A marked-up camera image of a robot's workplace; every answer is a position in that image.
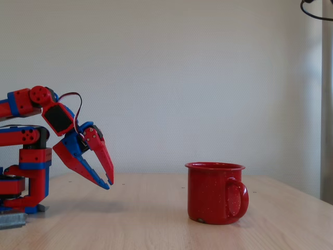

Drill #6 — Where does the black cable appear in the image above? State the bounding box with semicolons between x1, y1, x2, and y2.
300;0;333;21

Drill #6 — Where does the red enamel mug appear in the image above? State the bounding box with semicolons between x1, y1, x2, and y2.
184;161;250;226

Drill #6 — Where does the red white black servo wire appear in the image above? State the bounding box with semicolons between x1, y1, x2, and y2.
57;92;85;141

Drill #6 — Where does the grey metal table clamp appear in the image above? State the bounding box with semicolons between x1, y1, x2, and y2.
0;204;50;231

